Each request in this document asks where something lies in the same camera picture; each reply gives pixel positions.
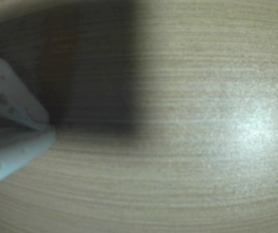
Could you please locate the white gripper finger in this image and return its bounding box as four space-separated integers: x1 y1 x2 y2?
0 49 50 131
0 125 57 192

